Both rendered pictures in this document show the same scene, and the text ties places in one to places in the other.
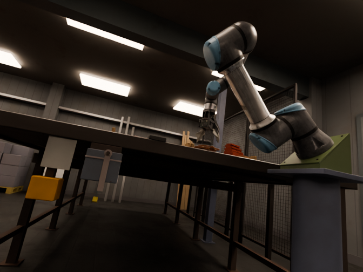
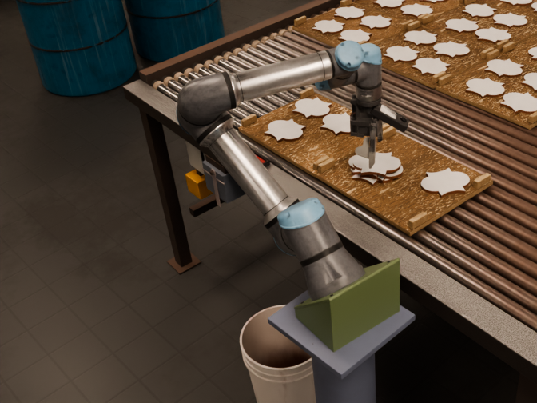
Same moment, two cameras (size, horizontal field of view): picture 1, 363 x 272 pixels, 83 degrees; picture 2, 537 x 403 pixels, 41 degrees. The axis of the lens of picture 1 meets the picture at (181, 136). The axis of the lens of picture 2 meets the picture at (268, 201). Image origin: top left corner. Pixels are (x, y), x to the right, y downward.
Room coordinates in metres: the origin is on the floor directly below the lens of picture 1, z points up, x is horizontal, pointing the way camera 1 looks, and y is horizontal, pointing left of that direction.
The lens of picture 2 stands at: (0.34, -1.81, 2.23)
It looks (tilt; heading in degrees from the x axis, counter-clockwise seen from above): 36 degrees down; 72
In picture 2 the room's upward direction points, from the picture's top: 7 degrees counter-clockwise
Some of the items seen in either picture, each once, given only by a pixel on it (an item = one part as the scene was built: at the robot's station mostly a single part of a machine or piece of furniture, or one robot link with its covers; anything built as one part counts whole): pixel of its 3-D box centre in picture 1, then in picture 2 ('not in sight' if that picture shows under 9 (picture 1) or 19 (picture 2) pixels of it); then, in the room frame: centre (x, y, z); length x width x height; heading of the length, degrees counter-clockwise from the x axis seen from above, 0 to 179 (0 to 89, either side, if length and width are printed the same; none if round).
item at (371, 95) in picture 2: (210, 108); (368, 91); (1.21, -0.15, 1.22); 0.08 x 0.08 x 0.05
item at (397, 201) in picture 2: not in sight; (401, 178); (1.28, -0.21, 0.93); 0.41 x 0.35 x 0.02; 105
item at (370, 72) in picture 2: (211, 96); (367, 65); (1.20, -0.15, 1.30); 0.09 x 0.08 x 0.11; 175
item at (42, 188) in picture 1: (51, 167); (197, 165); (0.81, 0.47, 0.74); 0.09 x 0.08 x 0.24; 105
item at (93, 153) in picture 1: (102, 167); (224, 178); (0.86, 0.30, 0.77); 0.14 x 0.11 x 0.18; 105
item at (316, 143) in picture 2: not in sight; (313, 130); (1.17, 0.18, 0.93); 0.41 x 0.35 x 0.02; 106
